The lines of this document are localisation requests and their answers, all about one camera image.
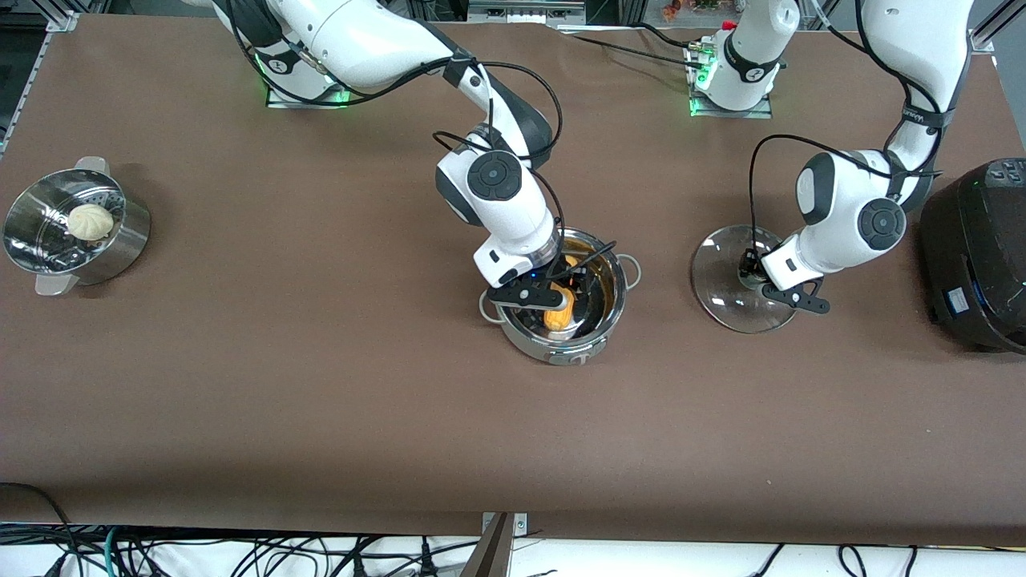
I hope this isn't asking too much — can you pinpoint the yellow corn cob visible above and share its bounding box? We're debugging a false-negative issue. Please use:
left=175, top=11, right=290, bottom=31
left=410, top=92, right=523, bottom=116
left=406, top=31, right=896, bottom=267
left=543, top=255, right=580, bottom=331

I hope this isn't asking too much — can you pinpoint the round glass pot lid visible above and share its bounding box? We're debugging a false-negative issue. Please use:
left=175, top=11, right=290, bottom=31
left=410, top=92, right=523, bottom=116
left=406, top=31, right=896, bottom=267
left=691, top=224, right=807, bottom=334

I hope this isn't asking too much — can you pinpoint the stainless steel steamer pot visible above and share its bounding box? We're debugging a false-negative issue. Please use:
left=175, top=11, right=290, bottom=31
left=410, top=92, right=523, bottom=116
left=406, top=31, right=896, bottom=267
left=2, top=156, right=151, bottom=297

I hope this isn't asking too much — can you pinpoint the black rice cooker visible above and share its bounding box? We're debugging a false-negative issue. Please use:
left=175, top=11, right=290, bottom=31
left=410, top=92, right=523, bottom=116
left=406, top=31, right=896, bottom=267
left=919, top=158, right=1026, bottom=355

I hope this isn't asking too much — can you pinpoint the silver power strip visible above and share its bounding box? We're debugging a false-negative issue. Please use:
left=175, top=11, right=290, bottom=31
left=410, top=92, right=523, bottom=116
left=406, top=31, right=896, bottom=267
left=467, top=0, right=587, bottom=23

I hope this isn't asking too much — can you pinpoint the brown table mat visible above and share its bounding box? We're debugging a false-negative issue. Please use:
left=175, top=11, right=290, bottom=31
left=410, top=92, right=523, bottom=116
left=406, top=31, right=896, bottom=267
left=0, top=14, right=1026, bottom=547

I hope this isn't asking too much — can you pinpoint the white steamed bun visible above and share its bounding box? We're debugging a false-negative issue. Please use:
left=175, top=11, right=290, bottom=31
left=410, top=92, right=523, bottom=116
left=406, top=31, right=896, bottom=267
left=66, top=204, right=114, bottom=241

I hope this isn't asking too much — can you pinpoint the perforated steel steamer insert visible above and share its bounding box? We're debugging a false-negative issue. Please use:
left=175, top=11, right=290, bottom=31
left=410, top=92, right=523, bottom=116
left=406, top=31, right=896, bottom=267
left=8, top=188, right=126, bottom=269

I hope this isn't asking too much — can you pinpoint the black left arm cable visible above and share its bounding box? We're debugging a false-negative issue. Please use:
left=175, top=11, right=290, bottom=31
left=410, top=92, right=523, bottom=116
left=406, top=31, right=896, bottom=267
left=748, top=0, right=955, bottom=273

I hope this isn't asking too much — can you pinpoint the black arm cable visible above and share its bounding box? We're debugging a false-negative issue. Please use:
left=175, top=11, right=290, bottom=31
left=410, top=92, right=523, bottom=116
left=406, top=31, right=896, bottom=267
left=748, top=0, right=955, bottom=273
left=216, top=0, right=618, bottom=321

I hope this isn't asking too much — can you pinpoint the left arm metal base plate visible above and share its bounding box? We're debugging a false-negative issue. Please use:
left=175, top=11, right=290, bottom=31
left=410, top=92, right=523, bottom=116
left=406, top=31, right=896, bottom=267
left=685, top=44, right=775, bottom=119

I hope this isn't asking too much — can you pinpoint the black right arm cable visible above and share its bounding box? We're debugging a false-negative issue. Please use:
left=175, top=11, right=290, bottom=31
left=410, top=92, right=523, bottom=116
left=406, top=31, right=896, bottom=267
left=216, top=0, right=618, bottom=321

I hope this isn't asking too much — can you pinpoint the black cable across mat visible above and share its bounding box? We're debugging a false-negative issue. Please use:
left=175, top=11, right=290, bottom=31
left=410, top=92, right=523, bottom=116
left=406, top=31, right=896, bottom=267
left=557, top=22, right=706, bottom=73

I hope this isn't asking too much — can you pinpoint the aluminium frame post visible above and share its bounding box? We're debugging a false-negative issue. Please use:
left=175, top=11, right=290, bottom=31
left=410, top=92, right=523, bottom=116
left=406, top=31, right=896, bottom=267
left=461, top=513, right=515, bottom=577

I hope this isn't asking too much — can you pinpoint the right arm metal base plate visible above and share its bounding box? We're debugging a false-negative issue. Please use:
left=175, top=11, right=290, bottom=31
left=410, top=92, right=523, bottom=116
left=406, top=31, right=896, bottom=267
left=265, top=34, right=355, bottom=110

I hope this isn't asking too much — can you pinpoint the aluminium frame profile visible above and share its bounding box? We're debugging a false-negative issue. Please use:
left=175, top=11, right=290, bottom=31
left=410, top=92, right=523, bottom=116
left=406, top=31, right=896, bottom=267
left=968, top=0, right=1026, bottom=55
left=0, top=0, right=113, bottom=157

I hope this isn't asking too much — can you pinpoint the black looping floor cable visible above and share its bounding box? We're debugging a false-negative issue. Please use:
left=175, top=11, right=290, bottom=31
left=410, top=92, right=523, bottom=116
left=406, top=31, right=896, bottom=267
left=0, top=481, right=85, bottom=577

